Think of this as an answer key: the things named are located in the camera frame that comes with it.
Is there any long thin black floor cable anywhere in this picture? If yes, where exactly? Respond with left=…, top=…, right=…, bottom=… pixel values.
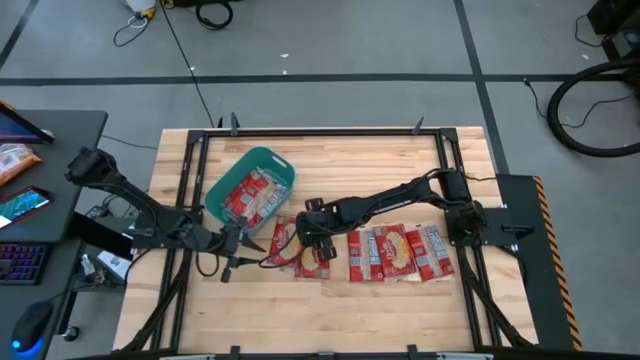
left=158, top=0, right=216, bottom=129

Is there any black backlit keyboard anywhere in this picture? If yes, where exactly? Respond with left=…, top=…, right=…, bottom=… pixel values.
left=0, top=241, right=51, bottom=286

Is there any red popcorn bag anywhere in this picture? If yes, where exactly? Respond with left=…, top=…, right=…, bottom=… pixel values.
left=405, top=224, right=455, bottom=282
left=268, top=214, right=304, bottom=269
left=223, top=168, right=290, bottom=229
left=372, top=223, right=418, bottom=281
left=347, top=228, right=385, bottom=283
left=234, top=212, right=271, bottom=230
left=293, top=244, right=331, bottom=280

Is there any black computer mouse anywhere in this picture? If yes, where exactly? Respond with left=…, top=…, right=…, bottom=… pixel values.
left=10, top=299, right=55, bottom=354

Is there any black desk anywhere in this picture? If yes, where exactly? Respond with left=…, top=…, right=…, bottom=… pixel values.
left=0, top=109, right=109, bottom=360

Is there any tilted computer screen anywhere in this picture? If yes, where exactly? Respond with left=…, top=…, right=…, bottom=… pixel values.
left=0, top=101, right=55, bottom=145

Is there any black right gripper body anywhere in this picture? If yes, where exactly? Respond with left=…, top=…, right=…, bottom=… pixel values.
left=294, top=197, right=346, bottom=262

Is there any thin black cable loop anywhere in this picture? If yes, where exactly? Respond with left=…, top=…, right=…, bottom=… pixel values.
left=573, top=13, right=609, bottom=49

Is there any thin black wavy cable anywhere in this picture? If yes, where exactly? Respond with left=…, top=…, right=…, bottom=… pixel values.
left=523, top=77, right=634, bottom=130

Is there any looped white and black cable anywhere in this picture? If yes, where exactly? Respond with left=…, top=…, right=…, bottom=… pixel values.
left=113, top=14, right=151, bottom=49

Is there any small white box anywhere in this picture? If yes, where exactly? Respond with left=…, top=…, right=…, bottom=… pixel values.
left=96, top=249, right=132, bottom=282

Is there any smartphone with lit screen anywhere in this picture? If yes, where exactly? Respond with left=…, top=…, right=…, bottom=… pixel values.
left=0, top=186, right=53, bottom=230

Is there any teal plastic basket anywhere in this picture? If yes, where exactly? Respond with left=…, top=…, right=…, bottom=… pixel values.
left=204, top=146, right=296, bottom=236

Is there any thin black desk cable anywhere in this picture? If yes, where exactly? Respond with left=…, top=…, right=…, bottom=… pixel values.
left=101, top=133, right=159, bottom=151

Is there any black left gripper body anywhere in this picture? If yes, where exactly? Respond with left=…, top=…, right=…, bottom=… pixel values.
left=219, top=223, right=250, bottom=283

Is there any coiled black cable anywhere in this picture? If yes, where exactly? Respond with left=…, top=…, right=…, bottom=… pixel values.
left=194, top=0, right=235, bottom=31

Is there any black equipment case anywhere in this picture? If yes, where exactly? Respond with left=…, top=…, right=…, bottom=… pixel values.
left=587, top=0, right=640, bottom=61

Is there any black metal table frame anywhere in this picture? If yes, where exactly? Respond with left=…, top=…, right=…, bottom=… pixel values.
left=119, top=113, right=534, bottom=360

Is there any orange snack bag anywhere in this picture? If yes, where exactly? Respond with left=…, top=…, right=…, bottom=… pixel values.
left=0, top=143, right=43, bottom=187

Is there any black floor plate hazard stripe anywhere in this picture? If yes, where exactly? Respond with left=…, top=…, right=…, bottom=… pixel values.
left=494, top=173, right=585, bottom=351

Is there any thick black hose ring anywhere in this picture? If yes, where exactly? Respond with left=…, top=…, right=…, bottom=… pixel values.
left=546, top=58, right=640, bottom=159

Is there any white round container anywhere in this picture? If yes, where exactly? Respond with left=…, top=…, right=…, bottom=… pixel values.
left=124, top=0, right=157, bottom=14

